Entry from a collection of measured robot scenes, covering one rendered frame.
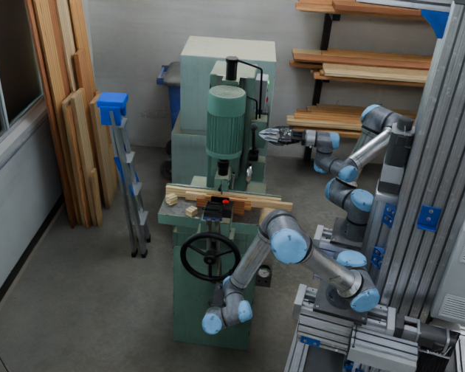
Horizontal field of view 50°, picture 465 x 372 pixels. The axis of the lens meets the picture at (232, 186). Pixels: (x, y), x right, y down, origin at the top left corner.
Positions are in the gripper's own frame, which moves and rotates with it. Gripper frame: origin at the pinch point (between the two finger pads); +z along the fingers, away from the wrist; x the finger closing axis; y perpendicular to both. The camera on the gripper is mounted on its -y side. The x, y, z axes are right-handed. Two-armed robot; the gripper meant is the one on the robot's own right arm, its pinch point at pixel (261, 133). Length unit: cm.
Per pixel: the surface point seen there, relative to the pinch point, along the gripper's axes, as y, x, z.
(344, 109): -216, -74, -66
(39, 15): -55, -69, 144
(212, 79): -7.5, -26.1, 26.9
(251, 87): -8.9, -24.3, 7.8
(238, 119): 5.2, -4.5, 11.0
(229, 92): 8.6, -15.8, 16.5
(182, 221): -17, 45, 34
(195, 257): -30, 62, 28
